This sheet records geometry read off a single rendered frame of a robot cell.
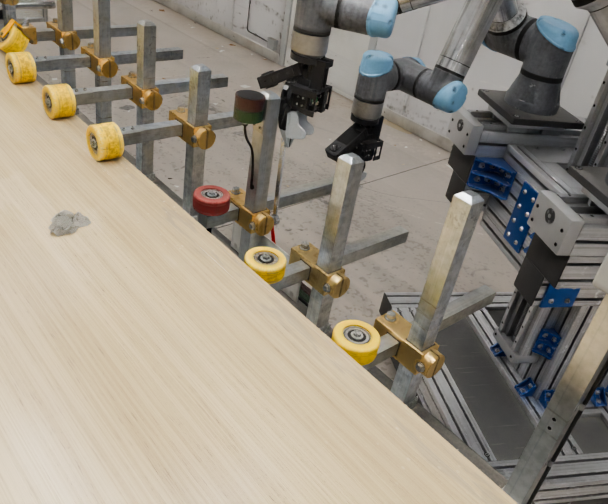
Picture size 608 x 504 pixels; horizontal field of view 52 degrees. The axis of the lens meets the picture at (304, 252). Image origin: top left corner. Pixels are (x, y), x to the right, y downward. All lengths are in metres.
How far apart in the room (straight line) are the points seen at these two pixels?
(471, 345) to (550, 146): 0.74
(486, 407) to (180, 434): 1.35
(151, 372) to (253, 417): 0.17
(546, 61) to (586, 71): 1.96
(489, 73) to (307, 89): 2.85
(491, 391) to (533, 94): 0.92
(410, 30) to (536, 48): 2.61
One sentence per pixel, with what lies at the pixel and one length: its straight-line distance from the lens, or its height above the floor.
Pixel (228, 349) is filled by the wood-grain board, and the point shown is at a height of 0.90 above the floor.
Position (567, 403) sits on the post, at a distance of 1.01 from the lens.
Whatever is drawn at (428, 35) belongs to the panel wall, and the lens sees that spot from 4.34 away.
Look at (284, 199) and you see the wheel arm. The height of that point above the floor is 0.85.
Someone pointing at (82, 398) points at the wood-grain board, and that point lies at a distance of 0.92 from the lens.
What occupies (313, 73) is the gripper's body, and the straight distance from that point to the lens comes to 1.32.
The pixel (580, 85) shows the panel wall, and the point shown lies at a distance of 3.84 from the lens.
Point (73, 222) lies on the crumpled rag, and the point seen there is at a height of 0.91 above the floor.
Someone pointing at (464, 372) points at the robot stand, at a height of 0.21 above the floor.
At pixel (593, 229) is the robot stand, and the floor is 0.97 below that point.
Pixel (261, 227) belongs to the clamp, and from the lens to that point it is 1.39.
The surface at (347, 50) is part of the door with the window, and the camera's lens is 4.82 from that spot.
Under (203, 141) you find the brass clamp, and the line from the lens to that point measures 1.53.
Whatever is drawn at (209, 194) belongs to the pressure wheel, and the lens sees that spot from 1.38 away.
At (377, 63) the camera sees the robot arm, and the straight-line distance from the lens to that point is 1.53.
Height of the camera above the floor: 1.57
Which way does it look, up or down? 33 degrees down
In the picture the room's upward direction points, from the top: 10 degrees clockwise
